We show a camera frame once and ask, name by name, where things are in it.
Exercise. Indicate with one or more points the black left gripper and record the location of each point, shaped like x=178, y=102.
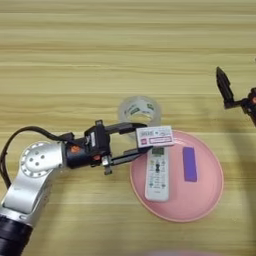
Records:
x=76, y=155

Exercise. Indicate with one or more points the purple rectangular block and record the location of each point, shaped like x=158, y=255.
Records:
x=190, y=165

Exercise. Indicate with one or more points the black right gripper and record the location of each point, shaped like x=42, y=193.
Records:
x=250, y=103

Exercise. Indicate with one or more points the clear tape roll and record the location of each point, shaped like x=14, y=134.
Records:
x=155, y=111

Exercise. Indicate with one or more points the left gripper labelled black box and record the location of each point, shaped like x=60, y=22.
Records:
x=101, y=141

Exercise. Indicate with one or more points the white red label card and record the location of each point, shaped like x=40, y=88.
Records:
x=156, y=136

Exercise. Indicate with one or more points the pink round plate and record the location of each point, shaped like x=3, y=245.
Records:
x=200, y=200

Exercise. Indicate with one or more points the white remote control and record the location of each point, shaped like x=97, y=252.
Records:
x=156, y=186

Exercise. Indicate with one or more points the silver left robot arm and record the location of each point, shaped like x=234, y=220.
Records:
x=30, y=186

